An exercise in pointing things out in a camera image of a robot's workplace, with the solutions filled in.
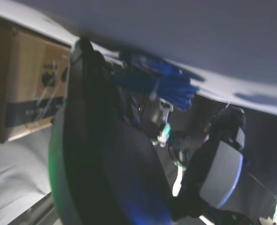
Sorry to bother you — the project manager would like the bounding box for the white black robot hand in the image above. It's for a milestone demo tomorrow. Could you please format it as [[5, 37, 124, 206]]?
[[48, 37, 247, 225]]

